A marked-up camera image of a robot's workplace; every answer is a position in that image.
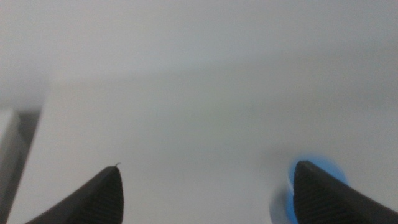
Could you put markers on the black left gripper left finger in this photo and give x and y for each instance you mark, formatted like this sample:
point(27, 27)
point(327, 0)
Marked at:
point(99, 199)

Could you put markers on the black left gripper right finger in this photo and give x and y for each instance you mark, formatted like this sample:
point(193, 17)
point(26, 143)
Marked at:
point(323, 202)

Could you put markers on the blue plastic cup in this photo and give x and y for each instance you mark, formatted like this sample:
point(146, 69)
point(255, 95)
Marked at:
point(331, 168)

